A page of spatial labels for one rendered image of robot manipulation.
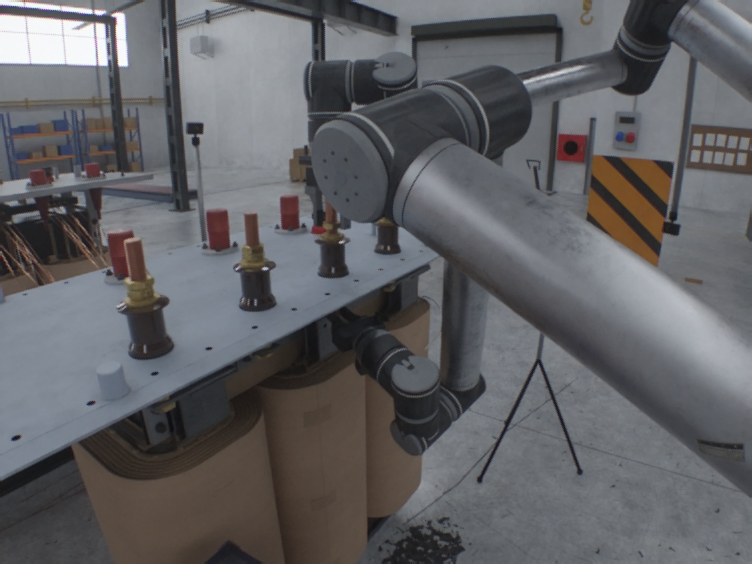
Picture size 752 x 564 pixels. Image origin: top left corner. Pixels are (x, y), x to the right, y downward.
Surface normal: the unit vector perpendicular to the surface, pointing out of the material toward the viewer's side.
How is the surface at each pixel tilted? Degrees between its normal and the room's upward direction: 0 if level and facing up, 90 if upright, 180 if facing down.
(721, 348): 46
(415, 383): 25
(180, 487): 90
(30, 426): 0
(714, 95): 90
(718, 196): 90
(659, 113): 90
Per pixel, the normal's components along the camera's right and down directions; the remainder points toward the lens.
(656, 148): -0.55, 0.27
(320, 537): 0.43, 0.30
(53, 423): 0.00, -0.95
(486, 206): -0.33, -0.26
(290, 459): 0.05, 0.33
